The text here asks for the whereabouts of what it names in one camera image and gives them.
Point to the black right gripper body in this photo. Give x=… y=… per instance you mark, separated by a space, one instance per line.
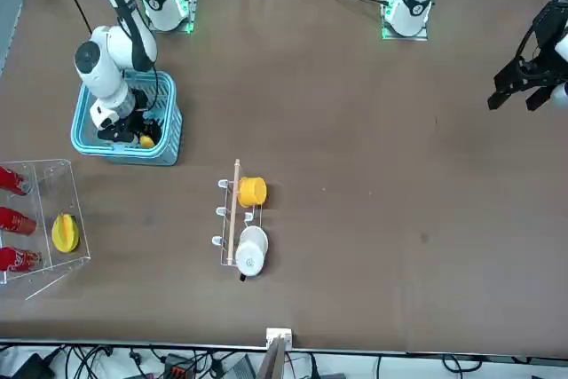
x=139 y=110

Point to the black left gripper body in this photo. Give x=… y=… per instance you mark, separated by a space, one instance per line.
x=550 y=24

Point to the yellow fruit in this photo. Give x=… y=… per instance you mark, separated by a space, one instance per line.
x=146 y=142

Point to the red cola drink bottle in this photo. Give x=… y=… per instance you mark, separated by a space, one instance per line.
x=18 y=259
x=11 y=180
x=18 y=221

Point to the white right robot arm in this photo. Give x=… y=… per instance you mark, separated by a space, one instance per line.
x=102 y=64

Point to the light blue plastic basket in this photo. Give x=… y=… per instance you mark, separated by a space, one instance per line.
x=168 y=148

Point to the clear acrylic rack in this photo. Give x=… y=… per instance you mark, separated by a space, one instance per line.
x=44 y=201

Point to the yellow cup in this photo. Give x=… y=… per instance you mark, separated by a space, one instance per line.
x=253 y=192

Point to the yellow starfruit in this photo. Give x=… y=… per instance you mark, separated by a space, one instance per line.
x=65 y=234

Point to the white cup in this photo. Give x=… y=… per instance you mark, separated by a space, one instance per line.
x=250 y=255

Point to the orange black electronic device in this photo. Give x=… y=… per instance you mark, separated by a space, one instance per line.
x=179 y=368

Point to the grey power adapter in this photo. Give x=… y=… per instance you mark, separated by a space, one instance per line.
x=240 y=368

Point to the large black power brick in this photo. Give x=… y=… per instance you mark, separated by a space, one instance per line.
x=33 y=365

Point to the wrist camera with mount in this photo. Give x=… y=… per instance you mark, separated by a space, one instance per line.
x=115 y=134

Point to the white post bracket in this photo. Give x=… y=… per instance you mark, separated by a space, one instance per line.
x=279 y=333

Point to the aluminium camera post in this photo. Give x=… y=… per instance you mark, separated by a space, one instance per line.
x=273 y=361

